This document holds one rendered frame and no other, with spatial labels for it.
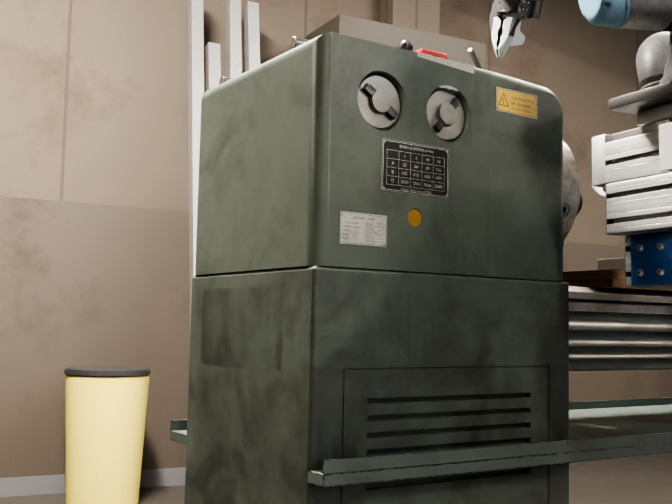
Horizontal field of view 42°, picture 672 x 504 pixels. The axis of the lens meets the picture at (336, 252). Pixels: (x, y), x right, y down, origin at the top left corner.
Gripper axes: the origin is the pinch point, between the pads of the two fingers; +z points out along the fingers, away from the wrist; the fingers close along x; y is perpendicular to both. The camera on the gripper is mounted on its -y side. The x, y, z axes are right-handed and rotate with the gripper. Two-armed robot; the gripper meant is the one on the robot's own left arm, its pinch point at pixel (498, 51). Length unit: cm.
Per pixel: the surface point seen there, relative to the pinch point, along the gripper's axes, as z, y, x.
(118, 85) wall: 23, -3, 258
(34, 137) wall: 52, -40, 253
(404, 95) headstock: 14, -42, -27
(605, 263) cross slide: 48, 62, 10
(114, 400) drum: 148, -15, 174
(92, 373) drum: 138, -24, 179
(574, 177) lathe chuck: 24.5, 12.7, -18.0
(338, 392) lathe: 64, -55, -41
